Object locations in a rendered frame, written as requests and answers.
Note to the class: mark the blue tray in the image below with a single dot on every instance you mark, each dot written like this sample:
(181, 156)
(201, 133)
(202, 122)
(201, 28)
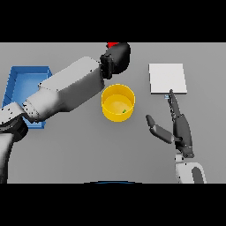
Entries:
(22, 85)

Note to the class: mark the yellow bowl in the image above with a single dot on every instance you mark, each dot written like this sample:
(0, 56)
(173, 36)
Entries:
(118, 103)

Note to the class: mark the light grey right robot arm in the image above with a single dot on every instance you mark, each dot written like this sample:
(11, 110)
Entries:
(186, 172)

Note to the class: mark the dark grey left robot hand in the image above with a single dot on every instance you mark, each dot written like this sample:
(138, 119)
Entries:
(117, 58)

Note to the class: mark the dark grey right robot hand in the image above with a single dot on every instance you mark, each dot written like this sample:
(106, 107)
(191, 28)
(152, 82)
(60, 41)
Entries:
(182, 129)

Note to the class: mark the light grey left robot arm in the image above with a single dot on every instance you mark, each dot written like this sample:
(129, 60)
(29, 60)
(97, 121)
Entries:
(70, 85)

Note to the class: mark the red beaker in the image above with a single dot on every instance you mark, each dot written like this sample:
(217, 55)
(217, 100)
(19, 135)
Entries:
(112, 45)

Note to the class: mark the pale square measuring scale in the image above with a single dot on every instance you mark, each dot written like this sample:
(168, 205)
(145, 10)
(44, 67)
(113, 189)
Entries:
(167, 78)

